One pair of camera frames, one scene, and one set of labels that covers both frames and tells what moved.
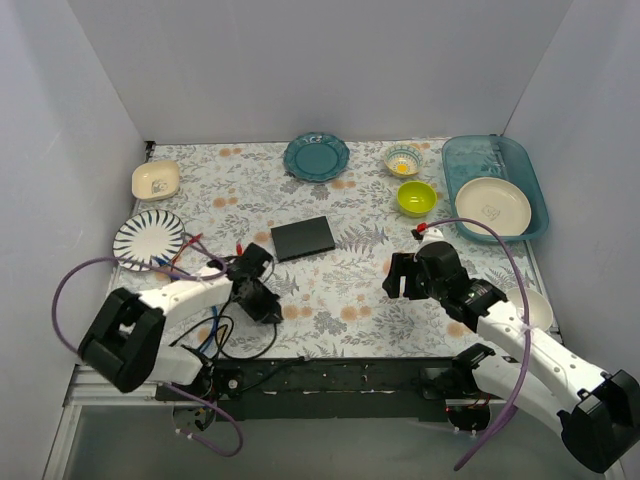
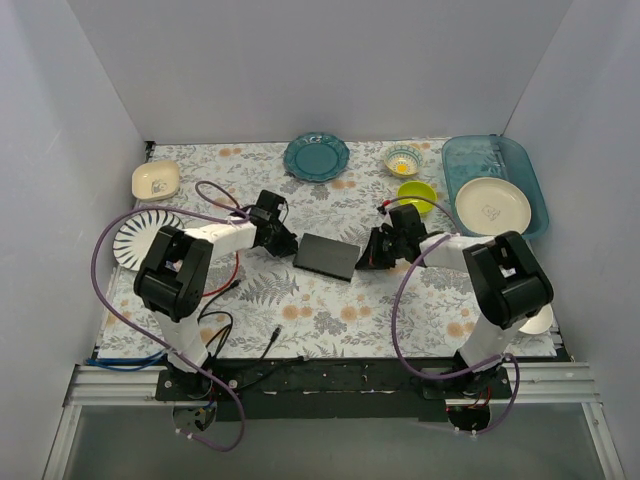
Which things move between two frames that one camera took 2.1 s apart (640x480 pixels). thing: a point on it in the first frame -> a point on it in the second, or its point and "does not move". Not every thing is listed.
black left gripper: [261, 304] -> [282, 239]
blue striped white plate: [148, 235] does not move
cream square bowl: [155, 180] does not move
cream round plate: [497, 202] does not move
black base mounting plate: [324, 389] does not move
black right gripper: [406, 277] -> [378, 247]
